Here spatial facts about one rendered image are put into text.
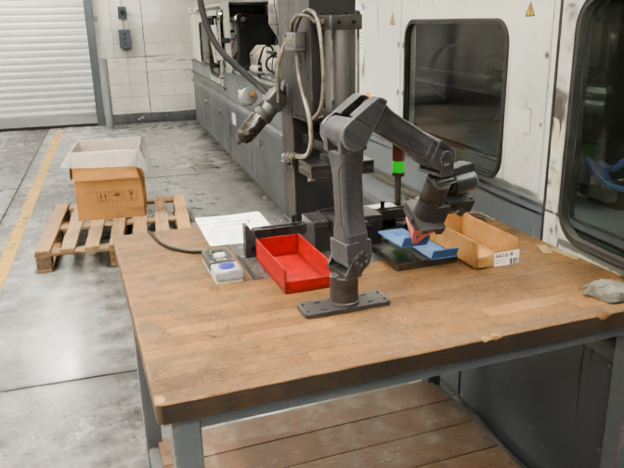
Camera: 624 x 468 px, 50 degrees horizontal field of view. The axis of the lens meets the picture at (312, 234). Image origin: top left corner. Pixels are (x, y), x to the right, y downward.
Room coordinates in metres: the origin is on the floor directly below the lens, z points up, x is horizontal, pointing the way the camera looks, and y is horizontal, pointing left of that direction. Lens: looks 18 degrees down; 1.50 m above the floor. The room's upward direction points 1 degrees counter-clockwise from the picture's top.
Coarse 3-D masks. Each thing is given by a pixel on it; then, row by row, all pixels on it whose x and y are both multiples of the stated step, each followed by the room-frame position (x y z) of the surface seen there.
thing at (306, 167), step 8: (304, 136) 1.93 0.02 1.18; (320, 136) 1.96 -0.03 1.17; (320, 144) 1.80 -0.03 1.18; (328, 152) 1.75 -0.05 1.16; (304, 160) 1.77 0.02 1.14; (312, 160) 1.76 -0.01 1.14; (320, 160) 1.76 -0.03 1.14; (328, 160) 1.73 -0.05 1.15; (368, 160) 1.75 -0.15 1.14; (304, 168) 1.74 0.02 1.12; (312, 168) 1.69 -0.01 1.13; (320, 168) 1.70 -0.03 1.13; (328, 168) 1.71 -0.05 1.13; (368, 168) 1.75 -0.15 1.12; (312, 176) 1.69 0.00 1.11; (320, 176) 1.70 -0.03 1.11; (328, 176) 1.71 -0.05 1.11
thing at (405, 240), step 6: (396, 228) 1.69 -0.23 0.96; (402, 228) 1.69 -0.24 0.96; (384, 234) 1.64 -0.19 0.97; (390, 234) 1.64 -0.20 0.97; (402, 234) 1.64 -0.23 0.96; (408, 234) 1.64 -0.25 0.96; (396, 240) 1.59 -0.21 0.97; (402, 240) 1.59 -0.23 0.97; (408, 240) 1.54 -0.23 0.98; (426, 240) 1.56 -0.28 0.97; (402, 246) 1.54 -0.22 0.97; (408, 246) 1.55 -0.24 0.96
